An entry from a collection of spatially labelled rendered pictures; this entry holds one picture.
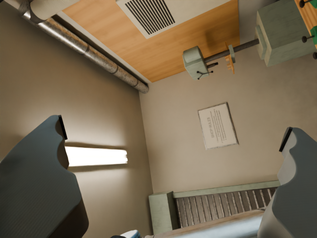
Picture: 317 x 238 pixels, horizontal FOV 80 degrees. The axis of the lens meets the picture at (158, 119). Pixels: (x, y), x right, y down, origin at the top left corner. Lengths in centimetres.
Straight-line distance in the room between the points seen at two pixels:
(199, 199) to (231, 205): 44
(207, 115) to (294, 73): 128
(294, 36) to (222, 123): 137
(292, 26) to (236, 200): 214
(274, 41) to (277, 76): 96
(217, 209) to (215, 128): 114
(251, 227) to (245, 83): 277
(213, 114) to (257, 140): 69
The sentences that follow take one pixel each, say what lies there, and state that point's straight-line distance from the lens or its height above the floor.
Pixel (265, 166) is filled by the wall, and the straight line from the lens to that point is 297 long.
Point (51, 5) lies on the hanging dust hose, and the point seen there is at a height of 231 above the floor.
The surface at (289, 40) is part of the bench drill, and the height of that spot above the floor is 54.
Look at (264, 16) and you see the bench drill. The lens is 246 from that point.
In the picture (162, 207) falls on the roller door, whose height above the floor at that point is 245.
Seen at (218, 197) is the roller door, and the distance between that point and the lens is 300.
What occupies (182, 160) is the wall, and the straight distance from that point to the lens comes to 310.
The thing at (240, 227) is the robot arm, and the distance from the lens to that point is 49.
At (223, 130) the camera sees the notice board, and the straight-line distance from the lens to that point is 298.
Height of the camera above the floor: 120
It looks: 21 degrees up
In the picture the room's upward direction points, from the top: 106 degrees counter-clockwise
